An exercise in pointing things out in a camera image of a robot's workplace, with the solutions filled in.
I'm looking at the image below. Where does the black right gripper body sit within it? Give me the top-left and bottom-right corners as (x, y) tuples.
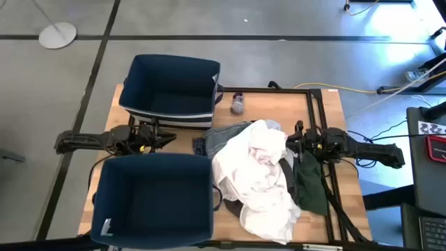
(302, 126), (337, 163)

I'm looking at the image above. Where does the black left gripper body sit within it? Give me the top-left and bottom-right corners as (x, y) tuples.
(125, 121), (160, 155)

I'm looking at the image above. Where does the dark green garment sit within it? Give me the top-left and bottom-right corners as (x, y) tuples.
(292, 149), (330, 216)

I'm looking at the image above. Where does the white patterned shirt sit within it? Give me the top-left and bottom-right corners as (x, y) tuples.
(211, 119), (302, 245)

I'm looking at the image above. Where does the grey denim garment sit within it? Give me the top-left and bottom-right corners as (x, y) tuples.
(204, 121), (252, 160)

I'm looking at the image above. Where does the navy striped fabric bin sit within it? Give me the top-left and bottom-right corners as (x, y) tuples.
(89, 152), (223, 250)
(118, 53), (224, 131)

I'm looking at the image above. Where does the grey rolled sock pair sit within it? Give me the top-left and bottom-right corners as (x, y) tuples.
(229, 91), (246, 116)

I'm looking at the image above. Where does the black beam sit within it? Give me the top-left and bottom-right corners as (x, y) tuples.
(362, 183), (416, 211)

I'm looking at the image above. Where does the dark grey desk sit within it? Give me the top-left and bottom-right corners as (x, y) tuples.
(406, 106), (446, 218)

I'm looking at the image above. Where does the white black marker tag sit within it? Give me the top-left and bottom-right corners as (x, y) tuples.
(417, 120), (446, 137)

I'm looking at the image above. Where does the red black device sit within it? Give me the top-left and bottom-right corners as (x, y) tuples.
(425, 135), (446, 164)

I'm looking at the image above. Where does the white sneaker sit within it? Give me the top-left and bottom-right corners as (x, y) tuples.
(404, 68), (430, 83)

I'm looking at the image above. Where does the grey floor object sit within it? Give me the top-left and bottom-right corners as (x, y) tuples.
(0, 149), (26, 164)

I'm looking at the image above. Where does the round white stand base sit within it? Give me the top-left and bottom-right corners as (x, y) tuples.
(30, 0), (78, 50)

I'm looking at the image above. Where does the black keyboard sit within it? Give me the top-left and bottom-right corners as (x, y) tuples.
(400, 203), (446, 251)

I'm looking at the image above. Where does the black metal stand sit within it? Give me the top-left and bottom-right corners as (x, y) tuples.
(429, 26), (446, 54)

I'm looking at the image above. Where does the yellow floor cable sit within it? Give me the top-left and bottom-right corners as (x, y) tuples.
(293, 82), (381, 96)

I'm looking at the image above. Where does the black aluminium table frame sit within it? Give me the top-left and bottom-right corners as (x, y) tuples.
(125, 80), (373, 245)

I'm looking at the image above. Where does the thin black cable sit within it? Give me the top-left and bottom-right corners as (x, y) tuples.
(347, 119), (446, 169)

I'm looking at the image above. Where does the black cable bundle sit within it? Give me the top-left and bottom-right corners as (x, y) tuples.
(319, 163), (373, 244)

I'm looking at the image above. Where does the white cable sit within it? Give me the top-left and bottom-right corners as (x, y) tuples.
(344, 57), (446, 119)

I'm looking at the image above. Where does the silver metal bracket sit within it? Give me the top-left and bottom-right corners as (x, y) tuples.
(302, 243), (344, 251)

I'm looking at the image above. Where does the black desk leg frame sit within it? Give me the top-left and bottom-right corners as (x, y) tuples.
(377, 52), (446, 96)

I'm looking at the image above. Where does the yellow cable black plug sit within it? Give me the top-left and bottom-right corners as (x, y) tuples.
(343, 0), (380, 17)

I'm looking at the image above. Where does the black aluminium rail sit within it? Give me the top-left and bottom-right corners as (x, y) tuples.
(0, 236), (446, 251)

